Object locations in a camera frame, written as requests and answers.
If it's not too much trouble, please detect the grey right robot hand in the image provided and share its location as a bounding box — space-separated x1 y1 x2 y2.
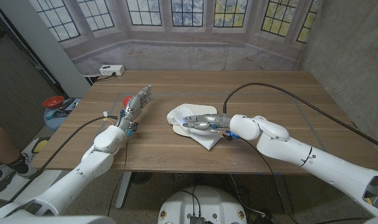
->
182 113 235 131

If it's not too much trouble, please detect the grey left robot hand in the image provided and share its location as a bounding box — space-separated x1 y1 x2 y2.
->
116 84 154 131

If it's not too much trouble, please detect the white square plate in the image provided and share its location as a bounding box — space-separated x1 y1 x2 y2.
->
172 104 218 137

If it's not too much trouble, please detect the white cloth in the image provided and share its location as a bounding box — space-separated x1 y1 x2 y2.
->
166 104 223 151

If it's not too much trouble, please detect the white power strip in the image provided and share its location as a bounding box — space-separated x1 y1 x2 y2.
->
98 64 126 77

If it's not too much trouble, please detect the black remote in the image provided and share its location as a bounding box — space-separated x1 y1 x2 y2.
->
58 98 75 110

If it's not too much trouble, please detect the printed window backdrop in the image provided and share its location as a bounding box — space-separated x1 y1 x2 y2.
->
29 0 322 75

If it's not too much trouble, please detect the blue round stool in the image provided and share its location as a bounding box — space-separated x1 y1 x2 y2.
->
43 98 81 131

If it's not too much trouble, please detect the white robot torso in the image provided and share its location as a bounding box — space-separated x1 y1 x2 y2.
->
157 185 248 224

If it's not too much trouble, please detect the red bowl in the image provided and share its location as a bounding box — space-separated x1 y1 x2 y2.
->
42 95 65 109

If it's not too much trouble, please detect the grey table leg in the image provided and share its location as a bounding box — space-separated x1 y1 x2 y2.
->
115 171 134 210
272 174 294 215

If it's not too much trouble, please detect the yellow and black floor object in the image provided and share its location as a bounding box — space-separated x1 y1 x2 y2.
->
32 138 50 156

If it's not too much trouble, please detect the person's bare leg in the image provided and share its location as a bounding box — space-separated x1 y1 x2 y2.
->
0 114 25 166

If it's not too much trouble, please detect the grey and black shoe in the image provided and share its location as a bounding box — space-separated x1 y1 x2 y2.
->
0 154 40 194

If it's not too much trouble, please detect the black power strip cable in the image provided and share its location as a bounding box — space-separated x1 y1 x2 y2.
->
91 72 117 84

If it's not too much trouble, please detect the thin black left wrist cable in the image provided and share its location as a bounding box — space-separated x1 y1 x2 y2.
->
106 134 130 218

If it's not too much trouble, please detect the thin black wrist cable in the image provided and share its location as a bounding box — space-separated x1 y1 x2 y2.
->
106 134 130 218
240 138 291 224

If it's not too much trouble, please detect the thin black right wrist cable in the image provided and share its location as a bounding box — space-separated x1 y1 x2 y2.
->
240 138 291 224

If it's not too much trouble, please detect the teal handled tool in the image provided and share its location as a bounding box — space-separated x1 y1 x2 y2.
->
45 110 68 120

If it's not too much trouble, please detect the white floor cable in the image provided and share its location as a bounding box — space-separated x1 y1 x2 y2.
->
229 174 267 218

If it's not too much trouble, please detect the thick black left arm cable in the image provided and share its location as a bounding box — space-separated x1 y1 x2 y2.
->
8 115 119 203

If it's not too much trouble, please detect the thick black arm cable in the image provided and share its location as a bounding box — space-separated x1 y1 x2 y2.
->
222 82 378 152
8 115 119 203

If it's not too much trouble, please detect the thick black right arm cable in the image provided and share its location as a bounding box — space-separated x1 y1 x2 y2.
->
222 82 378 152

